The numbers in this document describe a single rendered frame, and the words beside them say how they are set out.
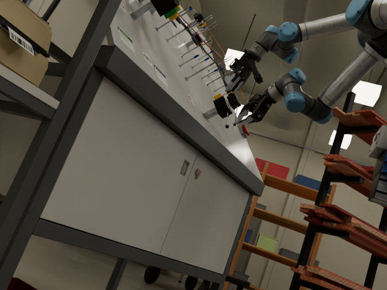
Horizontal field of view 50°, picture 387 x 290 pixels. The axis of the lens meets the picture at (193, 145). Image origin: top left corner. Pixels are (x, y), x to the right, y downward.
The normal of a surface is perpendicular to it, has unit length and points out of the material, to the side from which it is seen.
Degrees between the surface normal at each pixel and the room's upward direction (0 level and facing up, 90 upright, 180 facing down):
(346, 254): 90
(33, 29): 72
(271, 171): 90
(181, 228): 90
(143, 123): 90
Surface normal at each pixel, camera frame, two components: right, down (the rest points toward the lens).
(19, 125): -0.46, -0.37
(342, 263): -0.17, -0.30
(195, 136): 0.82, 0.18
